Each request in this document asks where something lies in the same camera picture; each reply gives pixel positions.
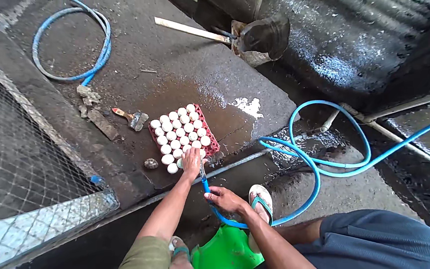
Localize person's right hand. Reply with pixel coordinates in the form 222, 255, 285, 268
204, 186, 251, 216

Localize person's left hand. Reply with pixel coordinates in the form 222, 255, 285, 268
182, 147, 208, 182

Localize bright blue hose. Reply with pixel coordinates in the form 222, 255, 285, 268
201, 100, 430, 229

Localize pale pipe with elbow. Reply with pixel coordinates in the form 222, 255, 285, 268
297, 109, 340, 139

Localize person's left forearm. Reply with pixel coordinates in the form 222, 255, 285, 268
119, 175, 195, 269

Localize person's right forearm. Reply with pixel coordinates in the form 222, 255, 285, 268
239, 203, 317, 269

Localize red egg tray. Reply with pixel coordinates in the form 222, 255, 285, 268
148, 103, 220, 165

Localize pile of white eggs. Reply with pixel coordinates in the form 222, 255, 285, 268
150, 104, 211, 174

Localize long grey pipe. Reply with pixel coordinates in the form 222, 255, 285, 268
112, 132, 313, 221

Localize green plastic stool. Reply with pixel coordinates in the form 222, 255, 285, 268
191, 221, 265, 269

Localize flat brown brick piece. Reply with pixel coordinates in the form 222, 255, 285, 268
87, 108, 120, 142

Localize crumpled grey chunk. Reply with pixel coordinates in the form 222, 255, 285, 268
76, 85, 102, 119

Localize long pale wooden stick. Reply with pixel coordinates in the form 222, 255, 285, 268
154, 16, 234, 45

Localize dark dirty bucket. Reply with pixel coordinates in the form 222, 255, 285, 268
231, 14, 291, 68

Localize person's legs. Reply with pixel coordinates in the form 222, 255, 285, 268
168, 184, 430, 269

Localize weathered wooden beam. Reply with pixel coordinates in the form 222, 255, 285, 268
0, 42, 97, 179

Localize long pale pole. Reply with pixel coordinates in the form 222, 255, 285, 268
340, 103, 430, 175

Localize thick pale bamboo pole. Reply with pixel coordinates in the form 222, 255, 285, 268
362, 88, 430, 124

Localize paintbrush with red-tipped handle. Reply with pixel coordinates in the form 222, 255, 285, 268
111, 108, 149, 132

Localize faded blue hose coil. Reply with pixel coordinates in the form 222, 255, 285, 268
32, 0, 112, 87

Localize white frame beam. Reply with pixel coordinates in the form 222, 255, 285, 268
0, 188, 120, 269

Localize wire mesh netting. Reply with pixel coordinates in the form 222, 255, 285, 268
0, 56, 102, 228

